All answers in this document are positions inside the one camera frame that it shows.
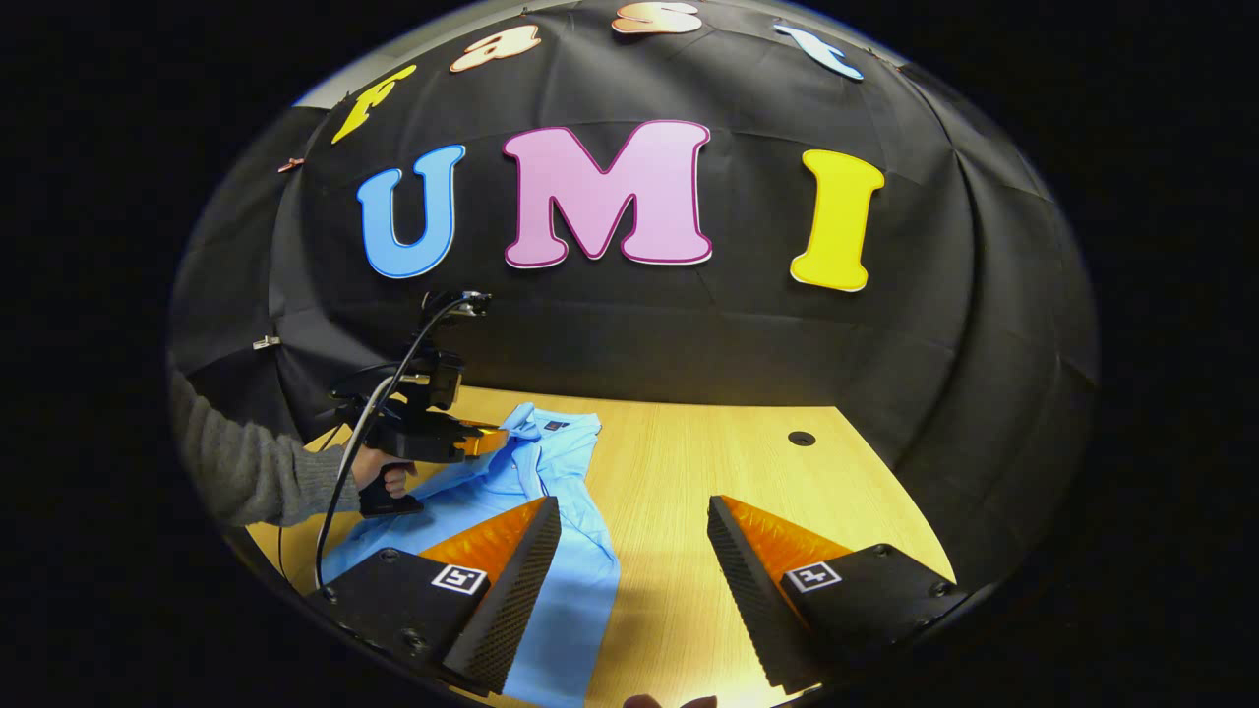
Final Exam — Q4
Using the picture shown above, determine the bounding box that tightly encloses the black backdrop cloth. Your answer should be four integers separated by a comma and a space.
167, 0, 1098, 591

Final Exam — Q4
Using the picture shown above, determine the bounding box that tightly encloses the light blue T-shirt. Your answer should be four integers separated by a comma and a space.
320, 401, 623, 708

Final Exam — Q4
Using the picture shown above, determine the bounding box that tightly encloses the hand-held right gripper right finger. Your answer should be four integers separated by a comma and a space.
706, 495, 970, 694

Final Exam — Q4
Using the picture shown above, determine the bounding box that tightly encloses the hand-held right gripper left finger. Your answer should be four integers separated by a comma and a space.
310, 495, 563, 696

